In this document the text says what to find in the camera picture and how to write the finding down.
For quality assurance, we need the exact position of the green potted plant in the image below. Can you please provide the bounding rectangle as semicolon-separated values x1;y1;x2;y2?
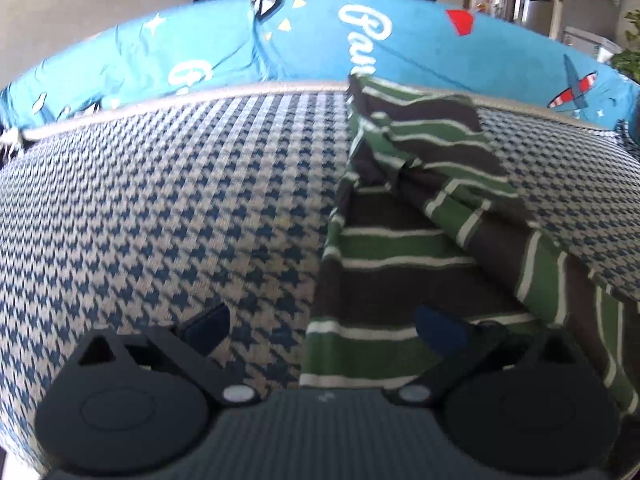
610;9;640;84

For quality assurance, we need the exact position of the green brown striped shirt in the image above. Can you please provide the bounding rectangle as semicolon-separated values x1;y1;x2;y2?
300;76;639;414

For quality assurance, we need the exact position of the white chest freezer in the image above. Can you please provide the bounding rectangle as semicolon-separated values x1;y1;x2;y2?
562;26;623;64

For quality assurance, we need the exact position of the houndstooth sofa seat cushion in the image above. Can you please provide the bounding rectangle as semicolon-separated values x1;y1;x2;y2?
1;86;639;471

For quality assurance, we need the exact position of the blue printed sofa back cover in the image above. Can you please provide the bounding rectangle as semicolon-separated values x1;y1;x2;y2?
1;0;639;129

